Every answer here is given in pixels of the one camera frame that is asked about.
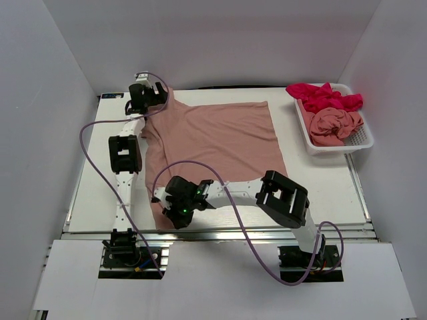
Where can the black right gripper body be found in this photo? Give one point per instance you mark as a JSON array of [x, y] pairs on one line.
[[181, 210]]

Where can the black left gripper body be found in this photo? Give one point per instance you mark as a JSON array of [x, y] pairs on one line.
[[151, 98]]

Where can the dusty pink t shirt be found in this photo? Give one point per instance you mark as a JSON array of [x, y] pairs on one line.
[[233, 139]]

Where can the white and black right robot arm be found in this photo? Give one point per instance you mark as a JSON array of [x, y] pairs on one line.
[[280, 198]]

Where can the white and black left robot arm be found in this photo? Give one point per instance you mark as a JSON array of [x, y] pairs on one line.
[[126, 163]]

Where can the black xdof label sticker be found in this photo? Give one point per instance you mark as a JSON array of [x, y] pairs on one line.
[[112, 95]]

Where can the magenta t shirt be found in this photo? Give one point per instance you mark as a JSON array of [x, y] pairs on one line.
[[315, 98]]

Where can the coral pink t shirt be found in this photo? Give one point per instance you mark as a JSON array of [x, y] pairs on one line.
[[330, 127]]

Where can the white perforated plastic basket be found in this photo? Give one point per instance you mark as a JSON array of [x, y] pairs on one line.
[[361, 140]]

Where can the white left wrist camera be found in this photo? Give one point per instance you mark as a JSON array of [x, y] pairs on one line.
[[143, 79]]

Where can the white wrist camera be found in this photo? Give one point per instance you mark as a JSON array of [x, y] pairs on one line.
[[159, 197], [143, 79]]

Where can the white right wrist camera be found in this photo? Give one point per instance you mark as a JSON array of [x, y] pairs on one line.
[[159, 197]]

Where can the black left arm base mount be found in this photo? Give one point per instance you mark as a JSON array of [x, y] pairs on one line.
[[128, 267]]

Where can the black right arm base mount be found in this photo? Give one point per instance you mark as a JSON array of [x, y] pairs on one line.
[[293, 264]]

